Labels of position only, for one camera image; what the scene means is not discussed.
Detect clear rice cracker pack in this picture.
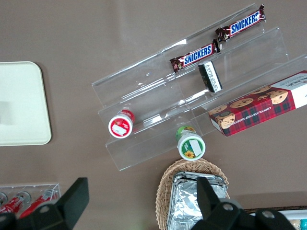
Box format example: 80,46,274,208
289,218,302,230

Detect red tartan cookie box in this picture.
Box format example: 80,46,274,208
208,69,307,138

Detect clear acrylic stepped shelf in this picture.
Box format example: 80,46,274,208
91,2,307,172

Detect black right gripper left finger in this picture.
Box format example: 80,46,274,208
0,177,90,230

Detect white rectangular snack bin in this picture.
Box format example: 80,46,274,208
244,207,307,230

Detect aluminium foil tray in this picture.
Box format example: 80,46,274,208
173,171,228,192
167,172,228,230

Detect red lid snack cup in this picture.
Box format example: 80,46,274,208
107,109,136,139

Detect Snickers chocolate bar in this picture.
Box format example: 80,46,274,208
214,4,267,43
169,38,221,74

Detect beige plastic tray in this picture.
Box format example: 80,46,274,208
0,61,52,147

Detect red cola bottle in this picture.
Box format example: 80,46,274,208
0,190,32,214
0,191,9,207
18,188,59,219

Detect green lid snack cup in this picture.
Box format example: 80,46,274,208
175,126,207,161

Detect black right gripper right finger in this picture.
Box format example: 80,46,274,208
191,176,297,230

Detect clear acrylic bottle rack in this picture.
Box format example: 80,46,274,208
0,183,62,218

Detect light oval wicker basket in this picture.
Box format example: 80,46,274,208
155,158,231,230

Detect small black white box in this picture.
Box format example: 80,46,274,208
198,60,223,94

